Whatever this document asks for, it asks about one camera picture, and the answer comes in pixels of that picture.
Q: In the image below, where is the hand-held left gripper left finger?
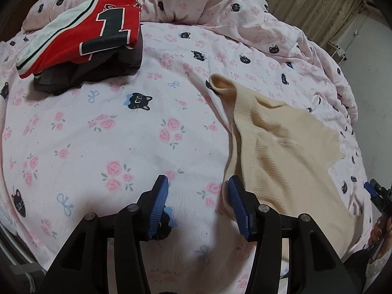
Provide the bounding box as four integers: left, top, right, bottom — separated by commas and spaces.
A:
43, 174, 170, 294

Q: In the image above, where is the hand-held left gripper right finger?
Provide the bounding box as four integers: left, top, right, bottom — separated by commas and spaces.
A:
227, 175, 359, 294

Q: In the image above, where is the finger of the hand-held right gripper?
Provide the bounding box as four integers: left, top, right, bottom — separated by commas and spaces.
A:
364, 179, 383, 201

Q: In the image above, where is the cream knit sweater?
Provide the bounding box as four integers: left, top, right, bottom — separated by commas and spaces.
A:
209, 73, 357, 271

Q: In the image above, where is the person's right hand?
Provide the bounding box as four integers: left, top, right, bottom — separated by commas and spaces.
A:
368, 215, 392, 260

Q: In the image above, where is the pink cat print bed sheet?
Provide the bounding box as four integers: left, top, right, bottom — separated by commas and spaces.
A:
0, 21, 372, 294

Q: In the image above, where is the dark grey folded garment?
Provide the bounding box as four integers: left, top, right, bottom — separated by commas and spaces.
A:
33, 40, 143, 96

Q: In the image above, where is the red numbered jersey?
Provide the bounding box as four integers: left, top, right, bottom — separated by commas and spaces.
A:
15, 0, 144, 78

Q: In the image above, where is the beige patterned curtain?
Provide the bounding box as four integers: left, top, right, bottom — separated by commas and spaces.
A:
242, 0, 372, 48

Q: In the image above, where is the pink cat print duvet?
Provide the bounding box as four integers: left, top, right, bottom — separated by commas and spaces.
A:
21, 0, 359, 126

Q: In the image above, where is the white cable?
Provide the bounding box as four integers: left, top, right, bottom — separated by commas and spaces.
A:
25, 268, 42, 294

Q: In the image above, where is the dark bed frame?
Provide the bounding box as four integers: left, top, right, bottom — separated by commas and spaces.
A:
0, 220, 46, 294

